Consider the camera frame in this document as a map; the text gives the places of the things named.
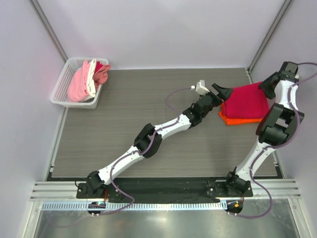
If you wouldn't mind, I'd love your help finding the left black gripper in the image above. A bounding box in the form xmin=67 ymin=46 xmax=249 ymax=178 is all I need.
xmin=201 ymin=83 xmax=232 ymax=108

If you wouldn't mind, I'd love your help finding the crimson red t shirt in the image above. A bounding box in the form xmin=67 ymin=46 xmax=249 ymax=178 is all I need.
xmin=219 ymin=82 xmax=269 ymax=122

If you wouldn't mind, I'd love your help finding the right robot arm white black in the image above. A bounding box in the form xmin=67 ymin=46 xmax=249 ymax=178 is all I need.
xmin=223 ymin=61 xmax=305 ymax=196

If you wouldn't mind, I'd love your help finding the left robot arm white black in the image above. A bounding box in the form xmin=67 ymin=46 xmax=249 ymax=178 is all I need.
xmin=81 ymin=81 xmax=233 ymax=198

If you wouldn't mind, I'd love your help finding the folded orange t shirt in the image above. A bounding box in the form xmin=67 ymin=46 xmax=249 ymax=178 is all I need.
xmin=218 ymin=111 xmax=262 ymax=125

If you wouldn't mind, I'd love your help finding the salmon pink t shirt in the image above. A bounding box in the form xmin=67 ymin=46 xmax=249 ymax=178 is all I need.
xmin=93 ymin=64 xmax=111 ymax=88

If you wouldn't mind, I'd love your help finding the dark red t shirt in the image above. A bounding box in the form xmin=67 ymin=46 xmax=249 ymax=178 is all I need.
xmin=95 ymin=61 xmax=103 ymax=73

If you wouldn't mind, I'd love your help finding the white t shirt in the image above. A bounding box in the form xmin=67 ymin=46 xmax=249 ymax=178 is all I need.
xmin=86 ymin=59 xmax=97 ymax=100

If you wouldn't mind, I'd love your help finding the light pink t shirt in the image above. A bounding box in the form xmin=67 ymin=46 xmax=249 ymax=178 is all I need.
xmin=67 ymin=60 xmax=90 ymax=103

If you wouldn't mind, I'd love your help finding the white plastic laundry basket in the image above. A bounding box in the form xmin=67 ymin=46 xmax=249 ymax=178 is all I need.
xmin=51 ymin=57 xmax=109 ymax=109

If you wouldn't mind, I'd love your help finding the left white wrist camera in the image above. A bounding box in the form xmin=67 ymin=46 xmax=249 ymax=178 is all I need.
xmin=190 ymin=80 xmax=210 ymax=95

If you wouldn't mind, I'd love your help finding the right aluminium frame post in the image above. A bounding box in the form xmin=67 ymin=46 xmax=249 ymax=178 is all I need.
xmin=247 ymin=0 xmax=294 ymax=74

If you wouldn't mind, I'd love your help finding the aluminium frame post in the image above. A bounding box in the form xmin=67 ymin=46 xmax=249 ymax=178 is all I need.
xmin=247 ymin=0 xmax=294 ymax=74
xmin=28 ymin=0 xmax=68 ymax=62

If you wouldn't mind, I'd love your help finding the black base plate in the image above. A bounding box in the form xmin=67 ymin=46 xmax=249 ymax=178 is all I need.
xmin=76 ymin=177 xmax=253 ymax=204

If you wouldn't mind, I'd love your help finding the slotted cable duct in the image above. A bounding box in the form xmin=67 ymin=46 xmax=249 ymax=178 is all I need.
xmin=42 ymin=201 xmax=227 ymax=211

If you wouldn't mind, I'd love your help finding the left aluminium frame post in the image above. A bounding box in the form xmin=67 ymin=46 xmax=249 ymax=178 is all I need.
xmin=28 ymin=0 xmax=68 ymax=62

